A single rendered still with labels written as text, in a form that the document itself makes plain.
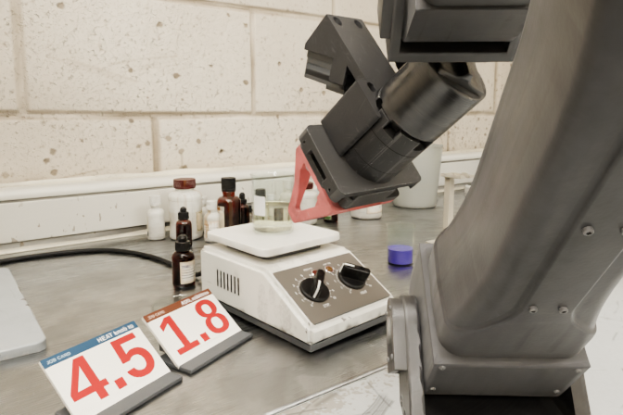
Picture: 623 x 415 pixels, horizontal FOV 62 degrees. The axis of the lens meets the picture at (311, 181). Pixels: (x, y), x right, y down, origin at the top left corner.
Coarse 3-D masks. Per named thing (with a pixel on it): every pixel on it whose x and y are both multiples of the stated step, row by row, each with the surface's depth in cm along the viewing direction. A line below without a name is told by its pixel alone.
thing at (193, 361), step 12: (216, 300) 55; (156, 336) 47; (228, 336) 52; (240, 336) 52; (168, 348) 47; (204, 348) 49; (216, 348) 50; (228, 348) 50; (168, 360) 47; (180, 360) 47; (192, 360) 47; (204, 360) 47; (192, 372) 46
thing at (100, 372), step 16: (128, 336) 46; (96, 352) 43; (112, 352) 44; (128, 352) 44; (144, 352) 45; (48, 368) 39; (64, 368) 40; (80, 368) 41; (96, 368) 42; (112, 368) 42; (128, 368) 43; (144, 368) 44; (160, 368) 45; (64, 384) 39; (80, 384) 40; (96, 384) 41; (112, 384) 41; (128, 384) 42; (80, 400) 39; (96, 400) 40
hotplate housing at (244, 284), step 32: (224, 256) 59; (256, 256) 57; (288, 256) 58; (320, 256) 59; (224, 288) 59; (256, 288) 54; (384, 288) 57; (256, 320) 55; (288, 320) 51; (352, 320) 52; (384, 320) 56
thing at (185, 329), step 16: (192, 304) 53; (208, 304) 54; (160, 320) 49; (176, 320) 50; (192, 320) 51; (208, 320) 52; (224, 320) 54; (160, 336) 47; (176, 336) 48; (192, 336) 50; (208, 336) 51; (176, 352) 47
